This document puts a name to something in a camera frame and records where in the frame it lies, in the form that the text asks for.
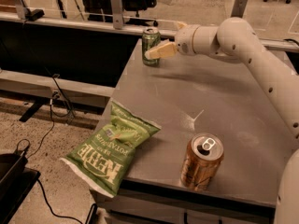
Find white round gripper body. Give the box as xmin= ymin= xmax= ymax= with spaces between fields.
xmin=175 ymin=24 xmax=199 ymax=55

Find green soda can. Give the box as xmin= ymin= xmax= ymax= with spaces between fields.
xmin=142 ymin=27 xmax=161 ymax=66

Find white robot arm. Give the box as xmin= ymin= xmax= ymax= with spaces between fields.
xmin=145 ymin=17 xmax=299 ymax=224

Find brown soda can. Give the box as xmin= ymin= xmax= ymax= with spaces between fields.
xmin=180 ymin=133 xmax=224 ymax=191

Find grey low bench shelf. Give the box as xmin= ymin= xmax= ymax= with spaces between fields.
xmin=0 ymin=70 xmax=114 ymax=107

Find black office chair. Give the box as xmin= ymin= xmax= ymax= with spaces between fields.
xmin=82 ymin=0 xmax=157 ymax=26

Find green Kettle chips bag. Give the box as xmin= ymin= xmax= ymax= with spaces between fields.
xmin=62 ymin=101 xmax=161 ymax=198

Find black device on ledge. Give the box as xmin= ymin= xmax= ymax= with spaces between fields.
xmin=26 ymin=9 xmax=44 ymax=21

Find black box on floor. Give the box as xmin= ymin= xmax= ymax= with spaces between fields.
xmin=0 ymin=154 xmax=40 ymax=224

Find right metal glass bracket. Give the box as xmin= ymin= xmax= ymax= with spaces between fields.
xmin=231 ymin=0 xmax=248 ymax=18

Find metal glass bracket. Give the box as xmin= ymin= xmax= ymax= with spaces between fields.
xmin=13 ymin=0 xmax=30 ymax=20
xmin=231 ymin=0 xmax=248 ymax=18
xmin=110 ymin=0 xmax=124 ymax=29

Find middle metal glass bracket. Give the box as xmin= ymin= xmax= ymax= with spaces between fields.
xmin=110 ymin=0 xmax=124 ymax=29

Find black floor cable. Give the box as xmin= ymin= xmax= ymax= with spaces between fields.
xmin=15 ymin=73 xmax=83 ymax=224

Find left metal glass bracket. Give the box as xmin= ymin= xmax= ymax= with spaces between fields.
xmin=13 ymin=0 xmax=30 ymax=20

